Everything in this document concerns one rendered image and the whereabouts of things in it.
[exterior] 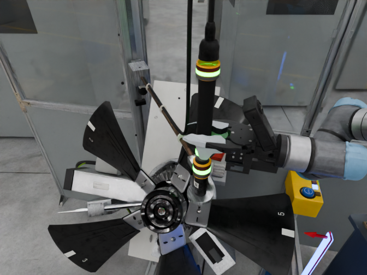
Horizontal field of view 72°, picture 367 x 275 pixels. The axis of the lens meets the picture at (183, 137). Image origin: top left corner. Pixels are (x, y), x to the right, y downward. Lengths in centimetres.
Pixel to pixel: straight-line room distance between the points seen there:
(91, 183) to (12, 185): 195
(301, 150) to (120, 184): 60
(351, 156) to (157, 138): 66
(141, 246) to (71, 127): 101
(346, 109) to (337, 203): 117
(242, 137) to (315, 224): 150
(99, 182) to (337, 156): 73
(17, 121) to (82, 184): 233
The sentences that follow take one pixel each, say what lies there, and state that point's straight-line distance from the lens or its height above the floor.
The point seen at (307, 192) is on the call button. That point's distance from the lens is 103.
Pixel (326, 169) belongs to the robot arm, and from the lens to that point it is 57.
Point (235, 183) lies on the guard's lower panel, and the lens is 168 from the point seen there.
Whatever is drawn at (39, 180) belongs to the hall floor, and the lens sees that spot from 279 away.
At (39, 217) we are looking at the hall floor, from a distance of 248.
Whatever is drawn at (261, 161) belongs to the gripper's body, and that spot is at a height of 142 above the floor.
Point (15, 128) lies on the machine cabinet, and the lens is 334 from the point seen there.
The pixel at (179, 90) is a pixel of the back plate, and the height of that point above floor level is 134.
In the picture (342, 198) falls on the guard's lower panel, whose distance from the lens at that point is 180.
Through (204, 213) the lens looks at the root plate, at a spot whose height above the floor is 118.
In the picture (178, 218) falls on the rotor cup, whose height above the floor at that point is 122.
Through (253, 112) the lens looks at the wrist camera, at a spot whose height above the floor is 155.
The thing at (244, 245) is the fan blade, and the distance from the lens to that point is 73.
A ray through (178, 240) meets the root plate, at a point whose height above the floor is 110.
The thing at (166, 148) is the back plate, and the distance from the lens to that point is 98.
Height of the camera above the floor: 180
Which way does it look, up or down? 38 degrees down
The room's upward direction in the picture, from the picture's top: straight up
